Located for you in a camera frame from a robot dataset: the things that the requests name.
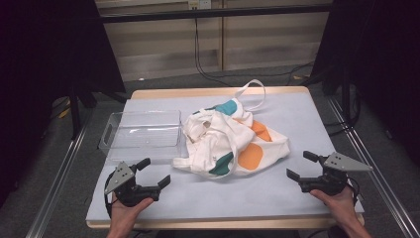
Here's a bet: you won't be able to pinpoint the black wall cable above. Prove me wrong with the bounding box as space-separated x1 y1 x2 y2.
193 18 315 88

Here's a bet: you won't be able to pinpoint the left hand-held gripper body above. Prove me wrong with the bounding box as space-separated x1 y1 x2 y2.
104 161 161 208

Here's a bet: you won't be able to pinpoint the person's right hand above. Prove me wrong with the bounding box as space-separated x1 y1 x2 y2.
309 184 360 223

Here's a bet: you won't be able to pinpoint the black floor cable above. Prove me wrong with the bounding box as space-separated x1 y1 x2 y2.
323 82 364 137

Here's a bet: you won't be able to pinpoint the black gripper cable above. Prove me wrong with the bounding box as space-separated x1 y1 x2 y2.
346 176 362 206
104 172 116 220

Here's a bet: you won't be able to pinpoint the wall power outlet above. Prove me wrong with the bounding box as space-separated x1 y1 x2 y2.
187 0 212 11

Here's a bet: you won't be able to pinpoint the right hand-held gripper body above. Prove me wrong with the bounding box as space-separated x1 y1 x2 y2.
298 151 374 196

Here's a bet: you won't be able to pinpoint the white tote bag coloured patches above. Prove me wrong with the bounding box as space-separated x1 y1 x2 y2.
171 78 292 179

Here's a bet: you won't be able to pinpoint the clear plastic container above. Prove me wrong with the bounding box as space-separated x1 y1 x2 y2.
98 109 183 161

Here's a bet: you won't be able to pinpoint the person's left hand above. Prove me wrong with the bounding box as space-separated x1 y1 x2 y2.
110 192 155 230

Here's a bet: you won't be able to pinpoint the black metal stand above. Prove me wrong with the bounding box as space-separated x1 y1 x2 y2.
66 86 83 141

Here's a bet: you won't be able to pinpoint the dark curtain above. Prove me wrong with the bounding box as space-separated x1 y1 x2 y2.
311 0 420 168
0 0 127 207

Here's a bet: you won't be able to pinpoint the black horizontal bar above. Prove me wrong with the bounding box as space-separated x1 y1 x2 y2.
100 3 332 24

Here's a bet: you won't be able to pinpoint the metal floor rail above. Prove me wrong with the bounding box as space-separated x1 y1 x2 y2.
326 94 420 238
25 120 91 238

